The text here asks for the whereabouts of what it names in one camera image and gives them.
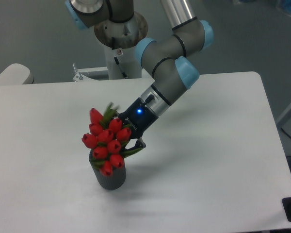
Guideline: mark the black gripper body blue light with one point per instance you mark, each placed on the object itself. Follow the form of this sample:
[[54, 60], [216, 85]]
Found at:
[[139, 117]]

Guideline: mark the red tulip bouquet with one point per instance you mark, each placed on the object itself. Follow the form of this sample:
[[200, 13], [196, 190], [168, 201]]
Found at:
[[107, 136]]

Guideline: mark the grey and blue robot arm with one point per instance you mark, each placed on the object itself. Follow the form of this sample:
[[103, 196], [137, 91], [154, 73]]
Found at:
[[166, 61]]

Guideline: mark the dark grey ribbed vase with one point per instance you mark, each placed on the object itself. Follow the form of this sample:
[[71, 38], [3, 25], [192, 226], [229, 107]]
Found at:
[[110, 173]]

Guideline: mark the white chair armrest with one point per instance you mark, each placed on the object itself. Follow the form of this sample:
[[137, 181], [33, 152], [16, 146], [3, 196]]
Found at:
[[16, 74]]

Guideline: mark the white metal base frame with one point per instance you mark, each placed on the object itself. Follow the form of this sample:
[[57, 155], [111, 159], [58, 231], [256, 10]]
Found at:
[[99, 72]]

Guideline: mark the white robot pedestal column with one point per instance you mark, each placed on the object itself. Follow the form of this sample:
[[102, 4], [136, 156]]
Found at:
[[120, 39]]

